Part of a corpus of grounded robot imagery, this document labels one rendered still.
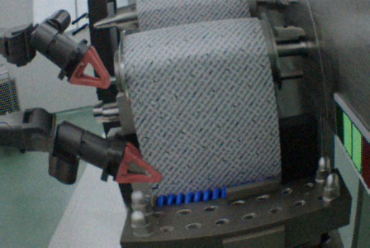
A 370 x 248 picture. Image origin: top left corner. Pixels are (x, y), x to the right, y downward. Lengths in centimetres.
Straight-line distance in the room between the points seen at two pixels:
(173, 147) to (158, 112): 6
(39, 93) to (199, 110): 611
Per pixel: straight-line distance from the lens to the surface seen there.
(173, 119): 94
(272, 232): 79
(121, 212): 128
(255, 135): 95
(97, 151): 95
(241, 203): 91
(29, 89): 705
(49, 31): 98
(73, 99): 685
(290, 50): 98
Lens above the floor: 140
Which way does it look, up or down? 14 degrees down
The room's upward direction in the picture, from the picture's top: 10 degrees counter-clockwise
